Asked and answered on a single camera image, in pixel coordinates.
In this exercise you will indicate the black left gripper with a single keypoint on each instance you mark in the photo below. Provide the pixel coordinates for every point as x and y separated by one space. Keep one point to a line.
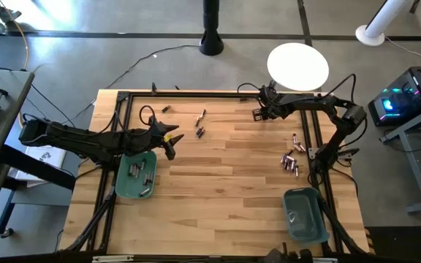
148 139

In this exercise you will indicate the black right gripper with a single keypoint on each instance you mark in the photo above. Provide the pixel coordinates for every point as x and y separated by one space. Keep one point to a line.
269 104

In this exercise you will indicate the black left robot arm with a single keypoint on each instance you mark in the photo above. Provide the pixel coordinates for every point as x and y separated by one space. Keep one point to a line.
79 140

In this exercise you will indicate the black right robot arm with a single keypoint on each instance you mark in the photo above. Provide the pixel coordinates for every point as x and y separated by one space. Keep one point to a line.
316 104

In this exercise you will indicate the white round table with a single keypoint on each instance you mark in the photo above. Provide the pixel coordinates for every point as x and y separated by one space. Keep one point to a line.
298 65

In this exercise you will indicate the light green plastic bin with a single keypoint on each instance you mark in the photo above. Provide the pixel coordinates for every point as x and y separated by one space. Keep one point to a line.
130 188

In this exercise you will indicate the dark teal plastic bin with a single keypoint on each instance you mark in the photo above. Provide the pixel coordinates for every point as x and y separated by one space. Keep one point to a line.
305 219

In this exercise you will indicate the white paper booklet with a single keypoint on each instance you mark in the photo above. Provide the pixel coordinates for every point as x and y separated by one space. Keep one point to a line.
46 155

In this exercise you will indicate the black lit computer tower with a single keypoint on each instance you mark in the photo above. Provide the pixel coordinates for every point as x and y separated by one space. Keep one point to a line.
408 95

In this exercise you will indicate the black hazard striped mat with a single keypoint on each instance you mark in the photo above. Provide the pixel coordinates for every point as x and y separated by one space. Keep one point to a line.
400 244

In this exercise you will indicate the black frame clamp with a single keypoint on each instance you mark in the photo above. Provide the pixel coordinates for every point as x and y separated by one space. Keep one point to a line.
154 89
272 83

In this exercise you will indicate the silver frame bracket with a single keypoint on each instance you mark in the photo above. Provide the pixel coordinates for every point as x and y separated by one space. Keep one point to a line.
313 153

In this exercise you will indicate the black floor post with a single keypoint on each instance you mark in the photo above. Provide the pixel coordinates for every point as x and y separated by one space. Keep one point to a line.
211 36

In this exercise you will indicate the white floor post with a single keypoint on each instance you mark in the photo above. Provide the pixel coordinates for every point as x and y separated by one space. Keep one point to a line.
369 36

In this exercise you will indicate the white aluminium bracket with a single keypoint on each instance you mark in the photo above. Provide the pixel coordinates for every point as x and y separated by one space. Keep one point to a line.
112 258
325 260

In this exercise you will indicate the grey metal desk frame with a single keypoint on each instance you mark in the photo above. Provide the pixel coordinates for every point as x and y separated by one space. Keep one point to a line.
416 171

